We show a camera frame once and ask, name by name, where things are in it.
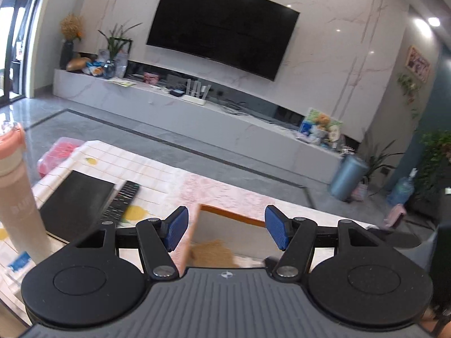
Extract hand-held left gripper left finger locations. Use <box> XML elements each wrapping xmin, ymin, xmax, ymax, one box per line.
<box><xmin>70</xmin><ymin>206</ymin><xmax>191</xmax><ymax>281</ymax></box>

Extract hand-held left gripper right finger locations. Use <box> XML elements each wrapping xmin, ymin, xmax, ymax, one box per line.
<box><xmin>265</xmin><ymin>204</ymin><xmax>386</xmax><ymax>282</ymax></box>

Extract brown plush toy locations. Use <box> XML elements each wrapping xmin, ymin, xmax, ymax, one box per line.
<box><xmin>190</xmin><ymin>239</ymin><xmax>240</xmax><ymax>269</ymax></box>

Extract black remote control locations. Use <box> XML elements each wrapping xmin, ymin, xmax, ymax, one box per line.
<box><xmin>100</xmin><ymin>180</ymin><xmax>141</xmax><ymax>224</ymax></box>

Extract pink heater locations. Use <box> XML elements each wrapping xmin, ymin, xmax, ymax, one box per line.
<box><xmin>384</xmin><ymin>204</ymin><xmax>407</xmax><ymax>229</ymax></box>

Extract blue grey trash can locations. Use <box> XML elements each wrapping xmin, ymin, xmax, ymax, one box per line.
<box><xmin>329</xmin><ymin>154</ymin><xmax>369</xmax><ymax>202</ymax></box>

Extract striped woven basket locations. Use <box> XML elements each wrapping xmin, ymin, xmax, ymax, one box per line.
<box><xmin>352</xmin><ymin>178</ymin><xmax>369</xmax><ymax>201</ymax></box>

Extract blue water jug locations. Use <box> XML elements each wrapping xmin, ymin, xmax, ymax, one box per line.
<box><xmin>387</xmin><ymin>168</ymin><xmax>418</xmax><ymax>206</ymax></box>

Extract lemon print checked cloth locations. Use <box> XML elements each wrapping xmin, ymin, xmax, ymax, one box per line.
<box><xmin>0</xmin><ymin>140</ymin><xmax>198</xmax><ymax>324</ymax></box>

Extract black notebook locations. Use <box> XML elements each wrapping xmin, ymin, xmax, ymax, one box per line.
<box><xmin>39</xmin><ymin>170</ymin><xmax>117</xmax><ymax>244</ymax></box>

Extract white marble television console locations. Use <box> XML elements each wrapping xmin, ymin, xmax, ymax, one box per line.
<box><xmin>53</xmin><ymin>60</ymin><xmax>353</xmax><ymax>184</ymax></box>

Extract stuffed toys group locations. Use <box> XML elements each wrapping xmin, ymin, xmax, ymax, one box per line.
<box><xmin>303</xmin><ymin>107</ymin><xmax>344</xmax><ymax>138</ymax></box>

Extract large bushy green plant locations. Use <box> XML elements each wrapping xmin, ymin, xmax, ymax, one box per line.
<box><xmin>419</xmin><ymin>130</ymin><xmax>451</xmax><ymax>198</ymax></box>

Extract long leaved potted plant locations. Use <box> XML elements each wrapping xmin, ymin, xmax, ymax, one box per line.
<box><xmin>359</xmin><ymin>130</ymin><xmax>406</xmax><ymax>184</ymax></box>

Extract white router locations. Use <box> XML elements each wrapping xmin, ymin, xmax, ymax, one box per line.
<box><xmin>185</xmin><ymin>79</ymin><xmax>212</xmax><ymax>105</ymax></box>

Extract red lidded storage box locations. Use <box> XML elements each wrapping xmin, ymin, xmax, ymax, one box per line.
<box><xmin>37</xmin><ymin>137</ymin><xmax>87</xmax><ymax>178</ymax></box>

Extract pink lidded beige tumbler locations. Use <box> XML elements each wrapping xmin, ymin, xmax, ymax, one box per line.
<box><xmin>0</xmin><ymin>121</ymin><xmax>53</xmax><ymax>264</ymax></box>

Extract small blue white packet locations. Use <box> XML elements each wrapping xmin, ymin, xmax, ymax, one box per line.
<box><xmin>9</xmin><ymin>252</ymin><xmax>30</xmax><ymax>272</ymax></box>

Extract blue snack packets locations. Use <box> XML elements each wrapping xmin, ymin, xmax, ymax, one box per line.
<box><xmin>83</xmin><ymin>61</ymin><xmax>106</xmax><ymax>78</ymax></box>

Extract hanging vine plant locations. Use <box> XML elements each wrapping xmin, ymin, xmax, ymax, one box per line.
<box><xmin>396</xmin><ymin>72</ymin><xmax>421</xmax><ymax>118</ymax></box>

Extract green plant in glass vase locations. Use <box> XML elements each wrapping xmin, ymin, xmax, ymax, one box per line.
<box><xmin>98</xmin><ymin>23</ymin><xmax>142</xmax><ymax>78</ymax></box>

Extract golden brown ornament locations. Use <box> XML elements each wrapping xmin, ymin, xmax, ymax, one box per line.
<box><xmin>66</xmin><ymin>56</ymin><xmax>92</xmax><ymax>73</ymax></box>

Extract dark vase with dried flowers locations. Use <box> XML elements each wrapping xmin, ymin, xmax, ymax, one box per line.
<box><xmin>59</xmin><ymin>14</ymin><xmax>85</xmax><ymax>70</ymax></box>

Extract glass sliding door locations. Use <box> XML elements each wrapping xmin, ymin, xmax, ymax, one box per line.
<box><xmin>0</xmin><ymin>0</ymin><xmax>48</xmax><ymax>103</ymax></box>

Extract black cables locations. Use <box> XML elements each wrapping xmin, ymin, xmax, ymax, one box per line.
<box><xmin>222</xmin><ymin>100</ymin><xmax>254</xmax><ymax>116</ymax></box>

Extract black wall television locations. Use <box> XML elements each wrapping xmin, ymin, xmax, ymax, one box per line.
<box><xmin>146</xmin><ymin>0</ymin><xmax>301</xmax><ymax>81</ymax></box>

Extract framed wall picture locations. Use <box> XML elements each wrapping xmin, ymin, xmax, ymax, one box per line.
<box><xmin>405</xmin><ymin>45</ymin><xmax>431</xmax><ymax>82</ymax></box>

